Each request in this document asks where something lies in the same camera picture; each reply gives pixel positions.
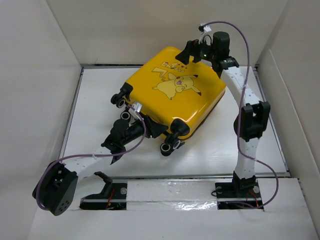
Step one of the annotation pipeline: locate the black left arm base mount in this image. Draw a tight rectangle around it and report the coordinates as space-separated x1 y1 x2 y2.
79 171 128 211

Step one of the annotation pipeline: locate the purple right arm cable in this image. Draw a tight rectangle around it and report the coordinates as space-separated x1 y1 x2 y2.
202 20 280 209

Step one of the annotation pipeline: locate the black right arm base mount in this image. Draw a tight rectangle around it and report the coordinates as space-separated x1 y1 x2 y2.
211 173 264 210

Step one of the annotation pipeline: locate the aluminium mounting rail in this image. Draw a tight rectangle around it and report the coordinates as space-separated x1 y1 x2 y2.
82 175 291 204

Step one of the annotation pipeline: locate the yellow hard-shell suitcase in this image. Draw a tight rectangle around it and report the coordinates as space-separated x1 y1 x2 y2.
110 46 226 156

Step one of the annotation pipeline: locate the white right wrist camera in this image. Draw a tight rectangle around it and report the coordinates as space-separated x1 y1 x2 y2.
198 23 212 43

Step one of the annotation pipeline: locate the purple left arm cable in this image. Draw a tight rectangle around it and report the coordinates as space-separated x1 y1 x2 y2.
36 104 147 212

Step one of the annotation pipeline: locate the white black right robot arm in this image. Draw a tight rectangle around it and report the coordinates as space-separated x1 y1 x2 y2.
175 31 271 198

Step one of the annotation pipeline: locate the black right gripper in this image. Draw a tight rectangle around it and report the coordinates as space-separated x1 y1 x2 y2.
175 35 217 65

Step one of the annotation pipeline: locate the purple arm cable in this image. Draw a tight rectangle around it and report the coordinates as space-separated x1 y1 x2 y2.
202 20 280 209
36 104 147 212

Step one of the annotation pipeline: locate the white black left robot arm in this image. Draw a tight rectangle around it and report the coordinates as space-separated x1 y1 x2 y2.
32 115 168 216

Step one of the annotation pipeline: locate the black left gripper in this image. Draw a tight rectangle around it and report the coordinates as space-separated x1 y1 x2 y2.
121 113 167 146

